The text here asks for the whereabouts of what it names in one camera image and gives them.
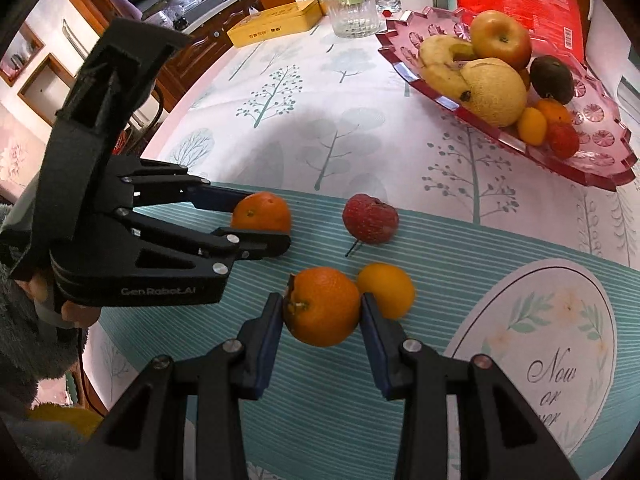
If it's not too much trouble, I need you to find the clear ribbed glass cup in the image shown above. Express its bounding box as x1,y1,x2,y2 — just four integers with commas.
319,0,376,39

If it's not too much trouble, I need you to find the yellow object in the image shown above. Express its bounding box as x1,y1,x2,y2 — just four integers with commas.
27,404,103,438

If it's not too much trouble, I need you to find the large red yellow apple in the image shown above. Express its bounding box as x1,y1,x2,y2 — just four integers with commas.
470,10,532,72

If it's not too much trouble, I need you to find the small yellow orange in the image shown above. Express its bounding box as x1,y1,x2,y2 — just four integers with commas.
516,106,548,147
356,263,417,321

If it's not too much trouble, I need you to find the small bright red apple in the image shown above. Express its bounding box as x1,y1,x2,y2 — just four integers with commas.
547,122,581,157

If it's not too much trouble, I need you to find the pink glass bowl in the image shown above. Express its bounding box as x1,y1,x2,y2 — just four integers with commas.
375,6,638,192

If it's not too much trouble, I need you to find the white paper roll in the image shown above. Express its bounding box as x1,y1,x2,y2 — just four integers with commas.
586,0,633,78

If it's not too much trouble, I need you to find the red plastic bag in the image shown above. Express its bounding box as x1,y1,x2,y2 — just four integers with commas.
449,0,588,63

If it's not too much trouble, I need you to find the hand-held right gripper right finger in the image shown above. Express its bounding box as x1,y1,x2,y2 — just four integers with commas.
360,292,581,480

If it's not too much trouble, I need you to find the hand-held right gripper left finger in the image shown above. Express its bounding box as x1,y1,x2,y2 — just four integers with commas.
82,292,285,480

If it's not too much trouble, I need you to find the yellow pear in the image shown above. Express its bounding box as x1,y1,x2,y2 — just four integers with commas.
460,57,528,128

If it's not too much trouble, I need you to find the small dark red fruit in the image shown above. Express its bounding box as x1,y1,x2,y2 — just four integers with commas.
342,193,400,259

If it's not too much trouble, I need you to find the wooden kitchen counter cabinet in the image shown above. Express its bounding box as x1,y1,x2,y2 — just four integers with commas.
60,0,261,116

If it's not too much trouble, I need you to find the person's left hand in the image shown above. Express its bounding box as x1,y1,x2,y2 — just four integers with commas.
17,277,102,331

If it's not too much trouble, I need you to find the orange tangerine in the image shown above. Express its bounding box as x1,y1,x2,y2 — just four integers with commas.
535,98,572,127
283,267,362,348
230,191,292,235

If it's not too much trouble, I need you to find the dark green avocado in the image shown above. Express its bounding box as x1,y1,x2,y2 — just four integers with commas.
530,55,576,106

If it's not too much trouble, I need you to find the printed teal white tablecloth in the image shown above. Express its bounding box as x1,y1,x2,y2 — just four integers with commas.
82,5,640,480

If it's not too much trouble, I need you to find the yellow spotted banana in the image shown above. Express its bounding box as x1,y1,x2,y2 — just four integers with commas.
418,35,481,106

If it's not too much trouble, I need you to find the flat yellow box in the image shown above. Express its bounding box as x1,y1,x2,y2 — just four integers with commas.
226,0,323,49

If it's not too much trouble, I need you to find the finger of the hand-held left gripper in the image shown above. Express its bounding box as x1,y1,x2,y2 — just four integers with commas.
115,207,292,277
107,156,255,213

